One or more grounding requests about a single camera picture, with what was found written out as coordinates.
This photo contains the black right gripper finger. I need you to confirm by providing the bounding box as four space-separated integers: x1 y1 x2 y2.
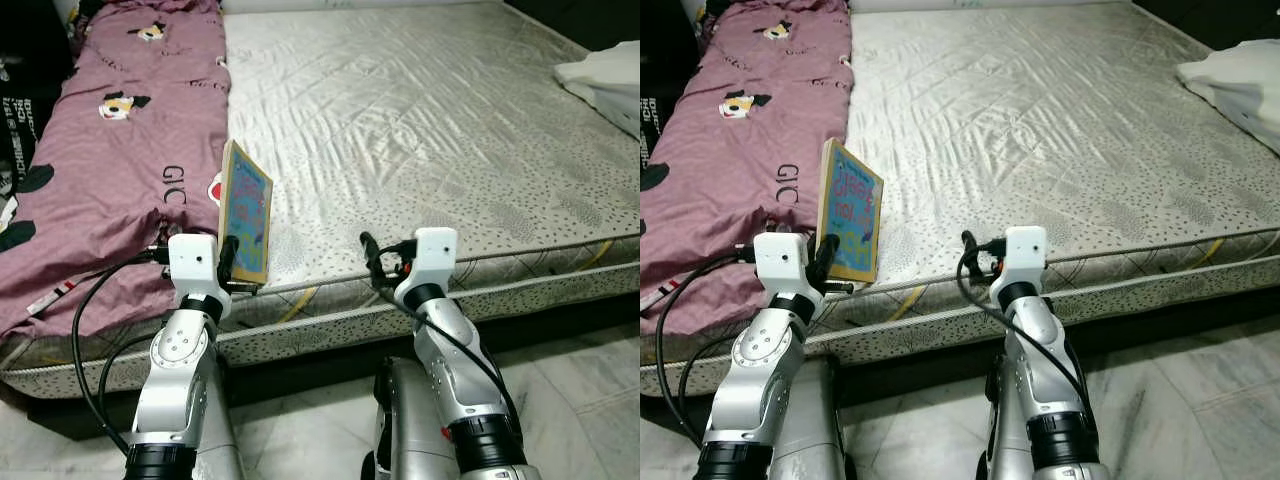
360 232 385 288
958 231 985 286

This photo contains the colourful children's book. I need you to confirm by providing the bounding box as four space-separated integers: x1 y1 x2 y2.
817 138 885 285
217 138 274 287

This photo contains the purple cartoon print blanket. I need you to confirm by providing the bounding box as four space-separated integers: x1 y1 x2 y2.
640 0 854 286
0 0 233 341

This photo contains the white pillow with tree print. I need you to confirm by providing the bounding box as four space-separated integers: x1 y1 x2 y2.
553 40 641 138
1176 38 1280 156

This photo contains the grey robot left leg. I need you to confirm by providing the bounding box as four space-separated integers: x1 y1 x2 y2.
770 355 851 480
195 330 246 480

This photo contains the grey robot leg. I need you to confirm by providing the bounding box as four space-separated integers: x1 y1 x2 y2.
770 355 851 480
362 357 461 480
195 330 246 480

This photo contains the white quilted mattress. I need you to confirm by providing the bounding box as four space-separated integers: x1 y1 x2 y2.
640 0 1280 398
0 0 641 401

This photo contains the black bed base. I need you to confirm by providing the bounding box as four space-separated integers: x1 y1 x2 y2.
0 292 641 443
640 288 1280 411

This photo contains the grey robot right leg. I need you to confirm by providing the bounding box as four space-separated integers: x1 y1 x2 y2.
362 357 461 480

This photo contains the black backpack with white print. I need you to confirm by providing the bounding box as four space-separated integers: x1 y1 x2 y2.
0 55 46 201
640 60 666 166

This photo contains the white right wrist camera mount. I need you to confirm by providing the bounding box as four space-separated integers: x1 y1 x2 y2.
1003 226 1048 289
413 228 459 291

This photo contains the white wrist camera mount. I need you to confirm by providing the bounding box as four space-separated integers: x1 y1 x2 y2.
167 233 220 301
754 232 809 299
413 228 459 291
1003 226 1048 289

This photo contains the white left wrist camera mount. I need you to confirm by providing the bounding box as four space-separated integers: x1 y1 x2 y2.
754 232 809 299
167 233 220 301

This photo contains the long black left arm cable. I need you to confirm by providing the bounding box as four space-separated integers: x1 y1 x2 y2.
72 248 171 456
655 245 758 451

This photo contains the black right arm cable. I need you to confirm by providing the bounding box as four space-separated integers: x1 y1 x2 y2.
383 285 526 431
960 280 1096 421

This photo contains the short black left arm cable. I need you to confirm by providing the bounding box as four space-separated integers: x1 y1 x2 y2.
680 330 741 441
97 330 156 446

